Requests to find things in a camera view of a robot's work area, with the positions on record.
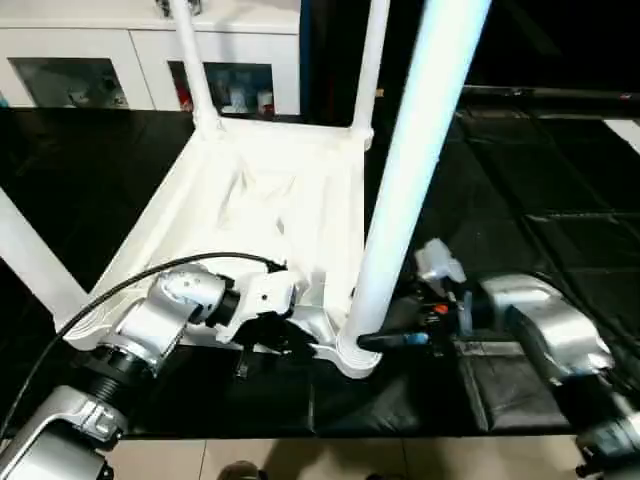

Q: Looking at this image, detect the white plastic table top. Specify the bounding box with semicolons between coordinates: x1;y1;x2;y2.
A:
62;117;386;382

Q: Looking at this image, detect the white plastic table leg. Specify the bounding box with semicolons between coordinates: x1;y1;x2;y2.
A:
348;0;392;146
169;0;224;139
337;0;494;359
0;188;89;331

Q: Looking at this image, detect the black work mat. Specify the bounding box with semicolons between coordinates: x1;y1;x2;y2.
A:
0;102;640;441

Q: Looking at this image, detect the dark left robot foot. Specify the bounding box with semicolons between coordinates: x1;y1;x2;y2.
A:
219;459;266;480

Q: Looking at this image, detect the red white package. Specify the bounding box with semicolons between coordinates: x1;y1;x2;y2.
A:
174;74;194;111

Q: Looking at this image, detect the white board strip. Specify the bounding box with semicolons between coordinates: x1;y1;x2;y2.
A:
602;118;640;151

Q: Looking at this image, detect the dark blue black cabinet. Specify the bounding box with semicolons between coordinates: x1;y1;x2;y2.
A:
298;0;469;126

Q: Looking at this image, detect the black television screen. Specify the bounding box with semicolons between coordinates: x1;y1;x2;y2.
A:
462;0;640;104

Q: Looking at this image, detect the black grey bundle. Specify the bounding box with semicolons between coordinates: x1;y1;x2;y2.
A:
154;0;204;14

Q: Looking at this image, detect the white glass-door cabinet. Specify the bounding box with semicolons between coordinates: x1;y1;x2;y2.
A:
0;0;304;116

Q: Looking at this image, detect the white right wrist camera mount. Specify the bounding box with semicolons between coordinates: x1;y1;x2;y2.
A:
413;238;474;334

